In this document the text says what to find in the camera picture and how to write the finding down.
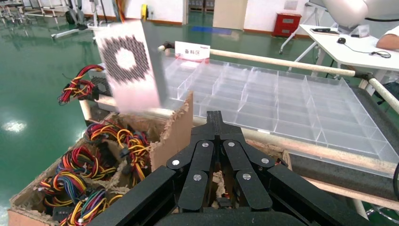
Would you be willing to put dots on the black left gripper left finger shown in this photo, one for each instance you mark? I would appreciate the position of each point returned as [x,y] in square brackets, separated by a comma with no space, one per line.
[187,174]

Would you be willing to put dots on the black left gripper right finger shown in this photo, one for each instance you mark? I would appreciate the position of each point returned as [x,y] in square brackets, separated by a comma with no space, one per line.
[249,181]

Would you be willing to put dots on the person forearm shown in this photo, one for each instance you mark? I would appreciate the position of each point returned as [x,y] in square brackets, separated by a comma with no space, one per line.
[389,42]

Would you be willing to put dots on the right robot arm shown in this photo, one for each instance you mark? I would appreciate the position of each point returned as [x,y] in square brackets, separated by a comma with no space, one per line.
[349,12]

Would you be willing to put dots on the torn cardboard divider sheet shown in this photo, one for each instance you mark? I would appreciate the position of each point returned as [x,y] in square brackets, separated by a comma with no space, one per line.
[174,137]

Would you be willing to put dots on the clear acrylic divided tray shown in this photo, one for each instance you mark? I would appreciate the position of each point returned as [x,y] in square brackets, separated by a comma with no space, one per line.
[280,103]

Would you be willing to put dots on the white sign with red base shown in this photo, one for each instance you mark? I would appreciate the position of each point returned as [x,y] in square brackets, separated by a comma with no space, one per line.
[191,50]

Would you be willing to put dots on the red cabinet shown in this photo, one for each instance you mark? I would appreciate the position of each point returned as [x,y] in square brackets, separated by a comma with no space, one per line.
[286,25]

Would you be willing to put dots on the flat black handset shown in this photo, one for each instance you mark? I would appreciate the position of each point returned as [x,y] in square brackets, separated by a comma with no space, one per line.
[321,30]

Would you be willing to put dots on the black computer mouse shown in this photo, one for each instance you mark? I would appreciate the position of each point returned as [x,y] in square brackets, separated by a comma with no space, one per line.
[341,40]

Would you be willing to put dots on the white desk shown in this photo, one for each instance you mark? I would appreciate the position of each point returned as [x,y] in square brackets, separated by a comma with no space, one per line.
[358,53]

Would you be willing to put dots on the torn cardboard box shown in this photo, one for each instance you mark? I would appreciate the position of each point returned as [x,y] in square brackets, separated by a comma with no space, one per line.
[18,218]

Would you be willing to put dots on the white equipment stand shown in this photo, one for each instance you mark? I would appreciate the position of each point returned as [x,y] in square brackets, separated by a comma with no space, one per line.
[67,32]

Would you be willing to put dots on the small white box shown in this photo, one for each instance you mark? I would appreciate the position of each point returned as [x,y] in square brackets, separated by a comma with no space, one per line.
[363,31]

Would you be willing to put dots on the metal frame rack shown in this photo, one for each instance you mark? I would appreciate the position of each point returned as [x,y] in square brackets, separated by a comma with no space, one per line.
[12,4]

